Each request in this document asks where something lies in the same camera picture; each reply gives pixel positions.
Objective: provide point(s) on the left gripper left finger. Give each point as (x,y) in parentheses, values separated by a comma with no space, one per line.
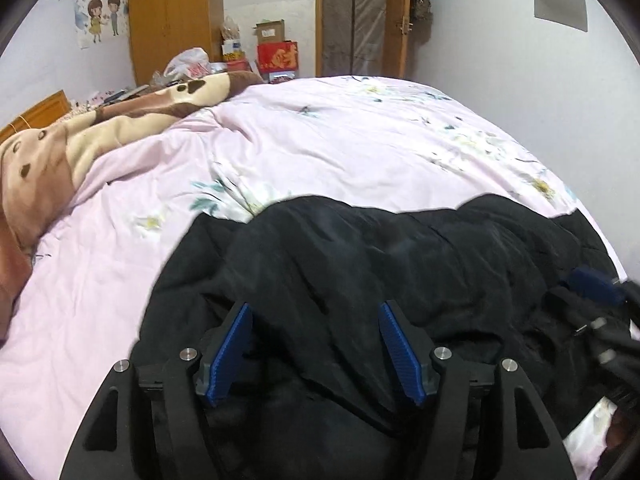
(148,422)

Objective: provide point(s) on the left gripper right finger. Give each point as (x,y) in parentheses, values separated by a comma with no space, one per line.
(466,419)

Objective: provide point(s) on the black puffer jacket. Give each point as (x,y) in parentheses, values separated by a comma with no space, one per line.
(318,398)

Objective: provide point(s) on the person's right hand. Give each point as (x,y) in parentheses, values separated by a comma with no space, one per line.
(620,459)

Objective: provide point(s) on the pink floral bed quilt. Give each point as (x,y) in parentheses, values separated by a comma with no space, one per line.
(367,142)

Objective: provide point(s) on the brown beige plush blanket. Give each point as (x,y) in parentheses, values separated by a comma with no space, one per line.
(42,169)

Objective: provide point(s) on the wooden bed headboard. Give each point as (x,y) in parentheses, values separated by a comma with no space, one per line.
(44,113)

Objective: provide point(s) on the dark bag hanging on door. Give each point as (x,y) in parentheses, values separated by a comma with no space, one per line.
(421,18)

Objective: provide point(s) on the white plastic bag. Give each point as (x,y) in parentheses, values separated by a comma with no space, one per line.
(191,63)

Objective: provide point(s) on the wooden framed door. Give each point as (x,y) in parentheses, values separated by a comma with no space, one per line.
(362,37)

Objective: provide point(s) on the red gift box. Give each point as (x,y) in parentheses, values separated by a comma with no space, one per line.
(273,57)

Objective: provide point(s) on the brown cardboard box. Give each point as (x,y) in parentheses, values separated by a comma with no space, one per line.
(271,32)

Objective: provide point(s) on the orange wooden wardrobe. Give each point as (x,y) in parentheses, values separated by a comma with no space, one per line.
(161,29)

